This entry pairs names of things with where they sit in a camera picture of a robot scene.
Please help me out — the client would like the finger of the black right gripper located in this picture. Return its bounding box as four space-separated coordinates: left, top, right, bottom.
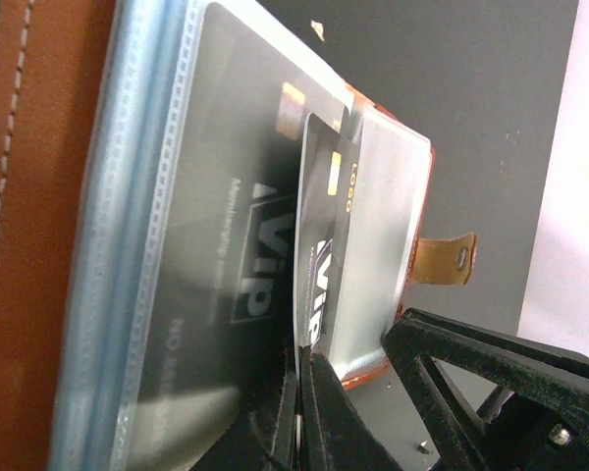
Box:
382 309 589 470

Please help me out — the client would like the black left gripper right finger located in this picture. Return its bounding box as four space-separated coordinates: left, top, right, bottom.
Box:
299 346 401 470

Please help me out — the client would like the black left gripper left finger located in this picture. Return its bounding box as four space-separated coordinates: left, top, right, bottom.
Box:
193 339 298 471

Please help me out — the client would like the black VIP card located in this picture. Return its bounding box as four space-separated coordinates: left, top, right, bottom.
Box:
125 1 348 470
294 114 359 354

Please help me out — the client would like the brown leather card holder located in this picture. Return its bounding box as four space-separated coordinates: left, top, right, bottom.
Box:
0 1 476 470

